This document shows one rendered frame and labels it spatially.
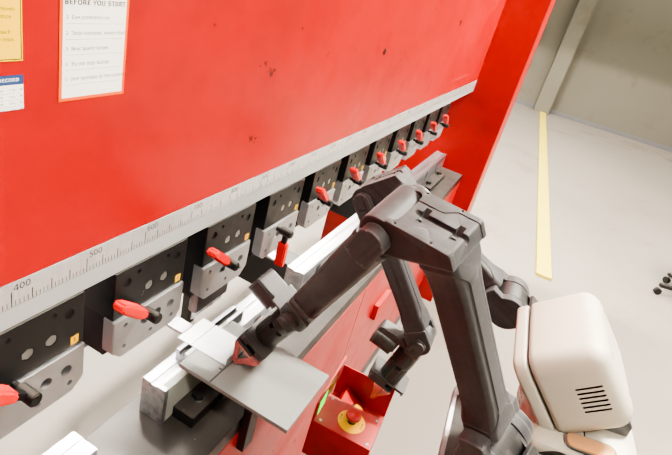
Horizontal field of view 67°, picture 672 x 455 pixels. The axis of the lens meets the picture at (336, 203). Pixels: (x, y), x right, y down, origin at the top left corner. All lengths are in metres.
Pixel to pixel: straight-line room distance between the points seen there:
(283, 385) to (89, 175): 0.64
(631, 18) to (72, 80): 11.47
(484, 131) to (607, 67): 8.93
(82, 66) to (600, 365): 0.79
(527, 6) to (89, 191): 2.52
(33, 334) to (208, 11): 0.46
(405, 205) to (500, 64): 2.36
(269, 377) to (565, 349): 0.59
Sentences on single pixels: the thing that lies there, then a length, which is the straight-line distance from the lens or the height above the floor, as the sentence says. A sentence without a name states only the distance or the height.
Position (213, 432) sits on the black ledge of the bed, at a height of 0.88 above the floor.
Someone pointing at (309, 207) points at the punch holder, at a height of 1.24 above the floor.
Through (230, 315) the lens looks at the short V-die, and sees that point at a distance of 1.28.
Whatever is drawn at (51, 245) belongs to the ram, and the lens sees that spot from 0.68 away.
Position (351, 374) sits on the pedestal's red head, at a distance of 1.51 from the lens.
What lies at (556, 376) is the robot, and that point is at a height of 1.32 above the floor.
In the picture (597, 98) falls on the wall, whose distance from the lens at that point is 11.88.
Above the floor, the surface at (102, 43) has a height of 1.66.
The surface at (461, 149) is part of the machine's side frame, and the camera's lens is 3.03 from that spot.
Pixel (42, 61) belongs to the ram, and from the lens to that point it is 0.59.
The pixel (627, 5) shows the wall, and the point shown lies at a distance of 11.80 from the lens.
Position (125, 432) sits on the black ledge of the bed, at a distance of 1.19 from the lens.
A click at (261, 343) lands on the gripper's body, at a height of 1.09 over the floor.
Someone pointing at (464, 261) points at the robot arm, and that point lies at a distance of 0.59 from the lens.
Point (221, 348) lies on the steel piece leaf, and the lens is 1.18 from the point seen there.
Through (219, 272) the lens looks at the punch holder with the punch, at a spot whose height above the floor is 1.21.
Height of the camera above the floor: 1.80
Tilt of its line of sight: 25 degrees down
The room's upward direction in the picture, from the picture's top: 15 degrees clockwise
